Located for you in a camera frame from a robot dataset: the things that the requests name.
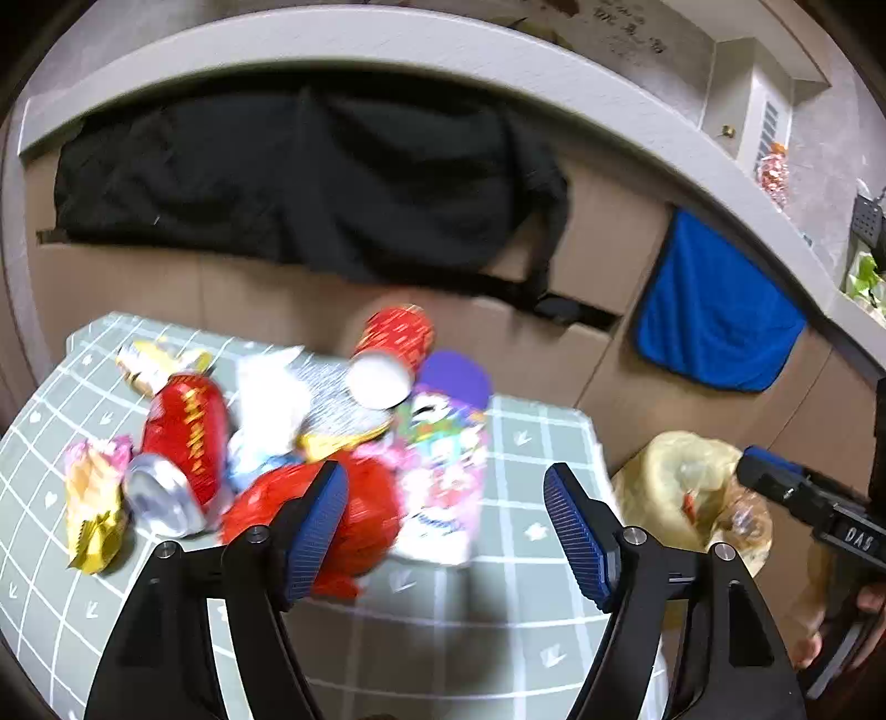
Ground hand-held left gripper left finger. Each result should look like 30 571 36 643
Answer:
83 458 351 720

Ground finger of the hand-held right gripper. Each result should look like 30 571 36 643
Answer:
735 446 835 531

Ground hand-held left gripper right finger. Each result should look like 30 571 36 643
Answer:
542 462 807 720

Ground red plastic bag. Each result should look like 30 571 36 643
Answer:
220 453 406 600

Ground yellowish plastic bag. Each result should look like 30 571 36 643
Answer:
612 429 775 575

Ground yellow silver glitter sponge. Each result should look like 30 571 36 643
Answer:
297 353 416 461

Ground silver white snack bag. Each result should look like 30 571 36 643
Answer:
225 346 312 486

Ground red drink can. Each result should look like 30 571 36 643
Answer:
125 370 236 541

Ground red paper cup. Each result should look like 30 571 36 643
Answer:
346 303 437 409

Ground pink and yellow wrapper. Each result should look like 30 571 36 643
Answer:
64 435 134 575

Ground gold foil wrapper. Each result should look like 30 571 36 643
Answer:
114 339 215 399

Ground person's right hand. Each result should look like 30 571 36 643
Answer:
789 582 886 672

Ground green grid tablecloth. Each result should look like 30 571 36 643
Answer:
0 311 683 720

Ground blue cloth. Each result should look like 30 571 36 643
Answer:
633 208 810 394

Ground green plant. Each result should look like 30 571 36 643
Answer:
841 249 886 309

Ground brown cardboard box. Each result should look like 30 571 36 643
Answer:
24 148 852 479

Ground orange foil decoration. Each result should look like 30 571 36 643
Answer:
758 142 794 209

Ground black cloth bag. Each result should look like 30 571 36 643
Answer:
54 86 620 330

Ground white cabinet door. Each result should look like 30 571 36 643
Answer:
699 38 832 181

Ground grey shelf board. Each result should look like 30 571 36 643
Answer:
17 10 886 375

